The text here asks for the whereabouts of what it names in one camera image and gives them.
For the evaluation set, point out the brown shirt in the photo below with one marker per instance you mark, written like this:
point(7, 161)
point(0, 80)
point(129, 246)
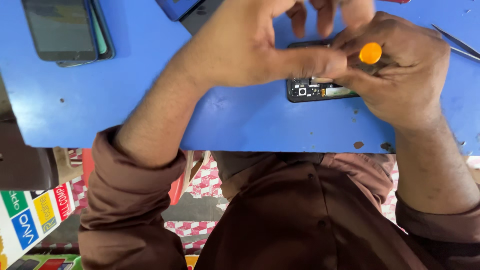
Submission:
point(292, 217)

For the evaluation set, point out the blue phone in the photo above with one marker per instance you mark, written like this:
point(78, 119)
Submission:
point(176, 7)

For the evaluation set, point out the dark grey phone back cover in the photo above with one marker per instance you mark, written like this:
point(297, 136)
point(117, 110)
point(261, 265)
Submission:
point(200, 20)

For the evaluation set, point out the teal edged phone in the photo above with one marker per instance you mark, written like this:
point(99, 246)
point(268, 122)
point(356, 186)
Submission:
point(105, 41)

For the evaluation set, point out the black phone with dark screen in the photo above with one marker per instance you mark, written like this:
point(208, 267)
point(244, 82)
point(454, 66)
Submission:
point(60, 28)

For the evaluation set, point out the person's left hand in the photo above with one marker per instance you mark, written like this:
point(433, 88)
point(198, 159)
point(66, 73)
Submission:
point(232, 48)

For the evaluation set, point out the metal tweezers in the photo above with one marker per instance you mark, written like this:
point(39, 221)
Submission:
point(463, 45)

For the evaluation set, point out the green printed box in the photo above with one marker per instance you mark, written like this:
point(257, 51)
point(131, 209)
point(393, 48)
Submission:
point(45, 262)

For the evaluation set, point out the person's right hand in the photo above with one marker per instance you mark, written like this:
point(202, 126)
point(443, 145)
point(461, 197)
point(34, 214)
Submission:
point(408, 75)

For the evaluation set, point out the colourful logo sign board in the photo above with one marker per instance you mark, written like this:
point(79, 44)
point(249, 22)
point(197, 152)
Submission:
point(30, 221)

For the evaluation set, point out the orange capped screwdriver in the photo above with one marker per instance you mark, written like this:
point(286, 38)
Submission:
point(370, 53)

